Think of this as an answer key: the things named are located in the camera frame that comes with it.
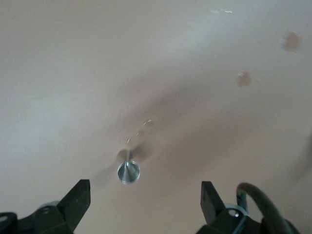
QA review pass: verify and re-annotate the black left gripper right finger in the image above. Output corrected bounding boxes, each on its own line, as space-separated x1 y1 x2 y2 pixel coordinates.
197 181 264 234

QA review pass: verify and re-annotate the small brown liquid puddle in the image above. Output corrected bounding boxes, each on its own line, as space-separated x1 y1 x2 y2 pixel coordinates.
235 70 253 88

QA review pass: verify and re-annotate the brown table cover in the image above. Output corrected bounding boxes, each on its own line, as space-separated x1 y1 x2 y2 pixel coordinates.
0 0 312 234

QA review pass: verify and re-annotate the large brown liquid puddle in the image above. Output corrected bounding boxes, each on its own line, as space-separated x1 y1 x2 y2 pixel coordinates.
280 30 303 52

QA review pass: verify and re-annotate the steel double jigger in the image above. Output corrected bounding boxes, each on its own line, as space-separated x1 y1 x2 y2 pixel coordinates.
116 147 141 186

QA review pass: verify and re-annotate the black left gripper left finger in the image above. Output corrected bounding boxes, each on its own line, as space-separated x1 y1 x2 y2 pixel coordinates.
0 179 91 234

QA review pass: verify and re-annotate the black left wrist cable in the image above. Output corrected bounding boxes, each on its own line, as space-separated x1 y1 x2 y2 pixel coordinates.
235 182 300 234

